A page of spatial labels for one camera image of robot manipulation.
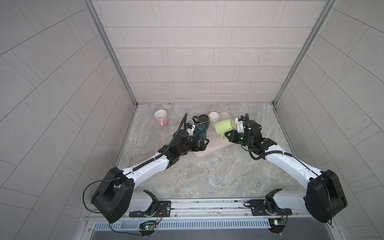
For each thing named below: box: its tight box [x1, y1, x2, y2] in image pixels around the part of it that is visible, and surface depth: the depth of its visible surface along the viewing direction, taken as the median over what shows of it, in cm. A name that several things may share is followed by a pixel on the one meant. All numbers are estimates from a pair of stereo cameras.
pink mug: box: [154, 109, 169, 128], surface depth 98 cm
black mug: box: [192, 113, 210, 130], surface depth 98 cm
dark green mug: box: [195, 123, 207, 139], surface depth 93 cm
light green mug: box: [215, 119, 237, 140], surface depth 82 cm
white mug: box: [208, 111, 221, 128], surface depth 101 cm
